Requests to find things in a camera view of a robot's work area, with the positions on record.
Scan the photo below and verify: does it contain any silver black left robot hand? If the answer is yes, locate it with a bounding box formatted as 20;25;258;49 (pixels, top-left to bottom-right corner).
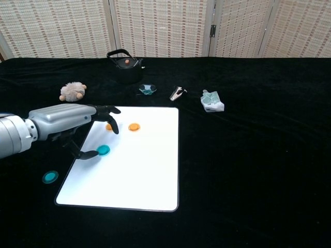
27;103;122;161

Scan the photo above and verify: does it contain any teal disc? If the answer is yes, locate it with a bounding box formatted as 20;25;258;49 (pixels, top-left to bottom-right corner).
96;144;111;157
42;170;59;184

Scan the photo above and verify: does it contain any beige plush animal toy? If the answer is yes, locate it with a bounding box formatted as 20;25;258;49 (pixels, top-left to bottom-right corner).
59;81;87;102

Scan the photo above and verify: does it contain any black teapot with orange knob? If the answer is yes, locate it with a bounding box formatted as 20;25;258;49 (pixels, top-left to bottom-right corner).
106;49;146;85

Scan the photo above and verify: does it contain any white magnetic board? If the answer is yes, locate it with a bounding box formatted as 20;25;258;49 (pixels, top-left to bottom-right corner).
54;105;179;213

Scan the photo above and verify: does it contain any woven folding screen panel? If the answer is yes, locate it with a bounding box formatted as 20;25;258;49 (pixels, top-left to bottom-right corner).
258;0;331;58
108;0;216;58
208;0;275;58
0;0;117;59

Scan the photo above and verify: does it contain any metal binder clip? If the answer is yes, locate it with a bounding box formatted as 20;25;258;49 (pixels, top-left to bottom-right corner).
169;86;188;102

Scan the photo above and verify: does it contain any black velvet tablecloth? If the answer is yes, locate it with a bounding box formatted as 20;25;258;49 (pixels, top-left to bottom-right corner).
0;56;331;248

